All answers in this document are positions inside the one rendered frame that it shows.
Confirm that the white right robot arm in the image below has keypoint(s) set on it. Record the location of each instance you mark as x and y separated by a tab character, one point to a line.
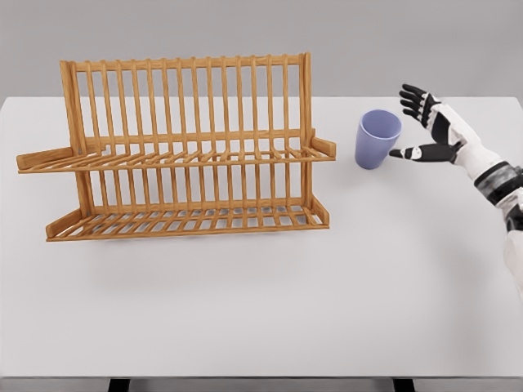
500	179

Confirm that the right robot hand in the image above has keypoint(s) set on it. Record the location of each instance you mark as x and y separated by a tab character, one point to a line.
447	127

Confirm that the wooden two-tier dish rack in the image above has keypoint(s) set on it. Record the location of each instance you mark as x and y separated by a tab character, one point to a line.
184	151

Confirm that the lavender plastic cup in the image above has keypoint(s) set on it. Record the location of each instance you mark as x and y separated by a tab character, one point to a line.
374	141

